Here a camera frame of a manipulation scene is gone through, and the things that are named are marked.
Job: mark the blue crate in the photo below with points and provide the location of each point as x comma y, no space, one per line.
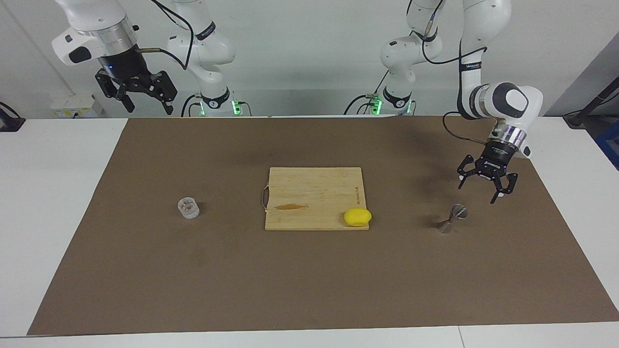
610,145

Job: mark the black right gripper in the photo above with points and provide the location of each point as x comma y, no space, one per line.
125,70

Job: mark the yellow lemon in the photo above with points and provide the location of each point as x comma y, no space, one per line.
358,217

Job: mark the steel double jigger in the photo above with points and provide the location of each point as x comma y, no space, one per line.
458,211

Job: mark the black stand with pole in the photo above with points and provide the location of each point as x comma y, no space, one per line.
575,119

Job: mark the small clear glass cup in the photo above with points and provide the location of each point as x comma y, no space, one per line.
188,209

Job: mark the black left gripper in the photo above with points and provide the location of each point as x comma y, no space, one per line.
497,157

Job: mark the white electrical wall box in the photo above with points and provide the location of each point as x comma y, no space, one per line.
72,104

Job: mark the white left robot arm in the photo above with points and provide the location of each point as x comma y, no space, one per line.
483,19

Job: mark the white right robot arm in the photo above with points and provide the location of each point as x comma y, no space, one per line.
213,48

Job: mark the brown table mat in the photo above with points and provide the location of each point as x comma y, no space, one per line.
309,280

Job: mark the wooden cutting board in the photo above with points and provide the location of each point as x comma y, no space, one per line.
314,193

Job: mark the black clamp base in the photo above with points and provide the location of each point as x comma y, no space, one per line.
9,123

